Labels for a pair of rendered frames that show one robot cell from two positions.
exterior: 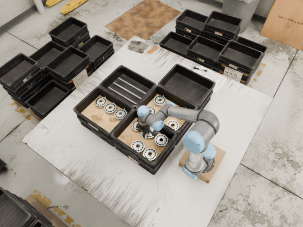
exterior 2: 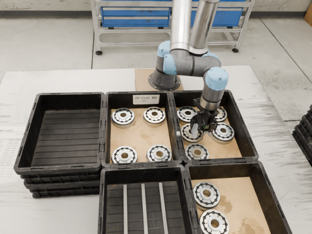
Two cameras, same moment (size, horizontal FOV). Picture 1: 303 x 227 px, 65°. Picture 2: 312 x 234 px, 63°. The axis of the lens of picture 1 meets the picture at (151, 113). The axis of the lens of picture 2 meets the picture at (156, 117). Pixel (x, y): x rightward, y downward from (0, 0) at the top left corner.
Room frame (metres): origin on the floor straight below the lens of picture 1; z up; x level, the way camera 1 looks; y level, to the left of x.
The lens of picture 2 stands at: (1.54, 0.39, 1.74)
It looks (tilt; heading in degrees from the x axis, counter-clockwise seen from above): 48 degrees down; 222
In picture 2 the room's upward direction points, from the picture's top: 5 degrees clockwise
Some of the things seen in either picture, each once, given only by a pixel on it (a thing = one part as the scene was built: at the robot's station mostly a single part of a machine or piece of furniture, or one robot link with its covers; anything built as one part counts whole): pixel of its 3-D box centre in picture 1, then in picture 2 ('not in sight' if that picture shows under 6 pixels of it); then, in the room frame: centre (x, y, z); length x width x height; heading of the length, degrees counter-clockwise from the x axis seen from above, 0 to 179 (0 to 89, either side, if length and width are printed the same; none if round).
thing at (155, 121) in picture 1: (156, 120); (206, 67); (0.81, -0.03, 1.15); 0.11 x 0.11 x 0.08; 46
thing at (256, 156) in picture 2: (143, 135); (209, 123); (0.83, 0.06, 0.92); 0.40 x 0.30 x 0.02; 52
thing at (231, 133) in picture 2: (137, 146); (223, 131); (0.77, 0.11, 0.86); 0.10 x 0.10 x 0.01
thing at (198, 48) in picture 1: (204, 57); not in sight; (2.22, -0.70, 0.31); 0.40 x 0.30 x 0.34; 54
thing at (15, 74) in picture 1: (24, 81); not in sight; (1.90, 1.47, 0.37); 0.40 x 0.30 x 0.45; 144
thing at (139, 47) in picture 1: (137, 46); not in sight; (2.04, 0.12, 0.71); 0.22 x 0.19 x 0.01; 54
